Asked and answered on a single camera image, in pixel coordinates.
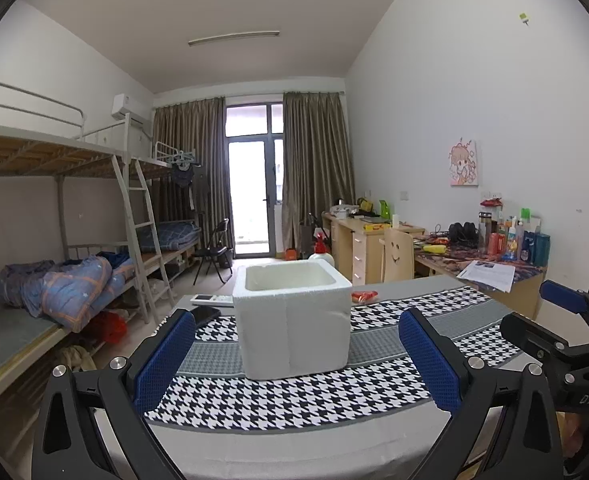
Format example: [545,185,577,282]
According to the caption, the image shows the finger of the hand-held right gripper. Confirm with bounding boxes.
[539,279,589,342]
[499,311,589,377]

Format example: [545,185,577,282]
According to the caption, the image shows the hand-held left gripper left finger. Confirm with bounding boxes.
[32,307,198,480]

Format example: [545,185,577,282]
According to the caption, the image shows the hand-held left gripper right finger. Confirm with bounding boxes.
[399,307,563,480]

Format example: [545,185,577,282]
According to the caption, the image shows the white foam box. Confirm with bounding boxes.
[232,259,353,381]

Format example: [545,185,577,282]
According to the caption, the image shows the plain wooden desk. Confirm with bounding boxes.
[413,240,548,321]

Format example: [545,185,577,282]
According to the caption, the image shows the group of toiletry bottles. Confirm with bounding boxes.
[477,207,551,267]

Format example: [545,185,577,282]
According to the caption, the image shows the black phone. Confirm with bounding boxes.
[189,305,221,328]

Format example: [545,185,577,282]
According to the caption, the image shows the red bag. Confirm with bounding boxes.
[92,310,128,345]

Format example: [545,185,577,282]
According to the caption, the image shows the white remote control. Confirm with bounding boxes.
[189,294,234,307]

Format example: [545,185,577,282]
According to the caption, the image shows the printed paper sheets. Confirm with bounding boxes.
[456,259,516,293]

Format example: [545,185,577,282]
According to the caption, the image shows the beige cloth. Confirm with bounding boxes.
[57,345,95,371]

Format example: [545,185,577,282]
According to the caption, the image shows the colourful desk cloth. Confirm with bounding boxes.
[415,242,548,281]

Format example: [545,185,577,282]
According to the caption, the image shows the wooden smiley chair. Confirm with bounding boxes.
[379,228,415,283]

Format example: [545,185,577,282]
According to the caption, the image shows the black folding chair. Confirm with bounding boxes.
[192,218,234,281]

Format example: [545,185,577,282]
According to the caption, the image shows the black headphones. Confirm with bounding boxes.
[447,221,479,248]

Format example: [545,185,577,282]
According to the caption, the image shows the blue checked quilt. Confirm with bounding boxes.
[134,222,201,253]

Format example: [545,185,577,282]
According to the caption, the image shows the blue orange quilt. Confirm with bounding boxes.
[0,255,138,333]

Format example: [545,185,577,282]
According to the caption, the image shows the wooden desk with drawers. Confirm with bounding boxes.
[322,210,425,286]

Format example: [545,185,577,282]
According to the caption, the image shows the white bunk bed ladder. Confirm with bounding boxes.
[110,154,168,323]

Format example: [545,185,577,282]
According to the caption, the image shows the houndstooth table runner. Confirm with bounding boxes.
[142,285,565,433]

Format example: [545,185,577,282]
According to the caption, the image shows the grey table cover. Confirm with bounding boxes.
[144,274,525,480]

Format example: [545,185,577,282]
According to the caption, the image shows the white lotion pump bottle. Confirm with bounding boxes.
[307,232,336,268]

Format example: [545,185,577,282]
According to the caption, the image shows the black folded trolley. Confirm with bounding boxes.
[299,212,333,261]

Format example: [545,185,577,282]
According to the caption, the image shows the hanging dark clothes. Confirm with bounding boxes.
[169,152,198,211]

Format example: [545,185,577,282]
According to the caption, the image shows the glass balcony door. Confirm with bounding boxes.
[224,102,285,256]

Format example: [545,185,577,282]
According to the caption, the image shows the white metal bunk bed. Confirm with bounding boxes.
[0,76,175,426]
[134,140,202,281]

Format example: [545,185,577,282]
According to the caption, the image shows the brown curtain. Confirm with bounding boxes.
[282,90,358,256]
[153,96,228,261]

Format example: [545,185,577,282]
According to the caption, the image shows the white air conditioner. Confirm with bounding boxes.
[112,92,154,123]

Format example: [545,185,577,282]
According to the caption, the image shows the ceiling tube light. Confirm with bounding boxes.
[188,31,280,47]

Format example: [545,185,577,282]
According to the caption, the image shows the pink cartoon wall poster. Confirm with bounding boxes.
[449,136,479,187]

